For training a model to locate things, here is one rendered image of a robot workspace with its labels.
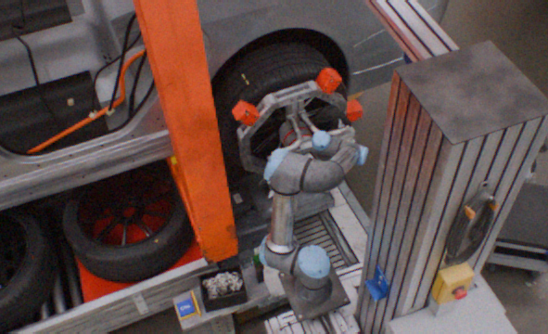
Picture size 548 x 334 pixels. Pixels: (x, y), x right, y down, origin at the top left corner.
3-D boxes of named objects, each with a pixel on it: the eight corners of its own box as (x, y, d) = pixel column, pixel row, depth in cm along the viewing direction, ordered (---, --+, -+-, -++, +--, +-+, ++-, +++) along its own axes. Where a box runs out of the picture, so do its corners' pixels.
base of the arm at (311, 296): (338, 297, 227) (339, 285, 219) (302, 310, 224) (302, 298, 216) (323, 264, 236) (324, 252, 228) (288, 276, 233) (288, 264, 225)
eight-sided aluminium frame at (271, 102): (337, 147, 307) (343, 69, 265) (343, 155, 303) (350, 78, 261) (242, 180, 296) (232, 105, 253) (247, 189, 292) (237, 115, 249)
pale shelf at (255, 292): (257, 267, 281) (257, 263, 279) (271, 297, 271) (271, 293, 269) (172, 301, 272) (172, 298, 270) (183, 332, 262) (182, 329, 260)
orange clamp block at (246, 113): (254, 105, 261) (240, 99, 254) (261, 116, 256) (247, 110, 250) (245, 116, 263) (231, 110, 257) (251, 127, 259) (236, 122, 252)
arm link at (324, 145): (341, 134, 224) (343, 145, 234) (314, 126, 227) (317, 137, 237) (335, 152, 222) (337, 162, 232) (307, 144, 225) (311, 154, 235)
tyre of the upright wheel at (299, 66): (328, 22, 275) (197, 67, 263) (351, 51, 261) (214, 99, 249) (328, 117, 327) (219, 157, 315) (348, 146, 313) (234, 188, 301)
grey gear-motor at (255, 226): (245, 202, 348) (240, 166, 321) (272, 258, 323) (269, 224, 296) (217, 212, 344) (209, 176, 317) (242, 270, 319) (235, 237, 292)
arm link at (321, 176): (339, 173, 182) (371, 140, 226) (307, 163, 185) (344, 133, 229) (332, 206, 186) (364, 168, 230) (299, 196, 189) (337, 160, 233)
